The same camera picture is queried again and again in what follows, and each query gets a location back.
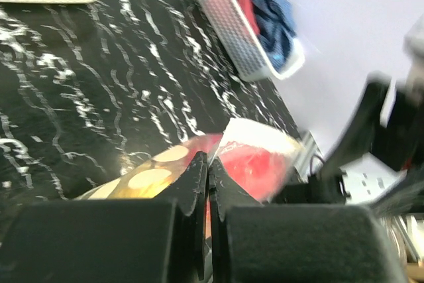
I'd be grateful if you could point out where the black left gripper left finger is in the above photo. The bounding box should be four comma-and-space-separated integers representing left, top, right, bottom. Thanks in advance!
1, 152, 208, 282

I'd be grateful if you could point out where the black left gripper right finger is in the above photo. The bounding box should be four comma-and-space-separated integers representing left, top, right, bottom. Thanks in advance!
208, 160, 407, 282

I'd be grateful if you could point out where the polka dot zip top bag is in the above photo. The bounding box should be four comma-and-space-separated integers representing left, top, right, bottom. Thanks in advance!
74, 117, 304, 283

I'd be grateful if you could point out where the lavender plastic basket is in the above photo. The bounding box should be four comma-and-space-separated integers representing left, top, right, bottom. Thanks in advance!
196, 0, 305, 82

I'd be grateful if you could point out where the red fake tomato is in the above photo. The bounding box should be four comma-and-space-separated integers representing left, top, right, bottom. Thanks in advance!
217, 142, 292, 201

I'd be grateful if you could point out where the dark red cloth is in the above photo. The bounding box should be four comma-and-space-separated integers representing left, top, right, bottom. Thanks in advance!
237, 0, 260, 36

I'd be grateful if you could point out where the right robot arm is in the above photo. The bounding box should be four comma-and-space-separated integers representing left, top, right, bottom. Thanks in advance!
306, 18, 423, 215

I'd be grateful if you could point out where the blue checkered cloth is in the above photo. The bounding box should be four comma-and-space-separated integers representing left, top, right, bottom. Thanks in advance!
251, 0, 297, 69

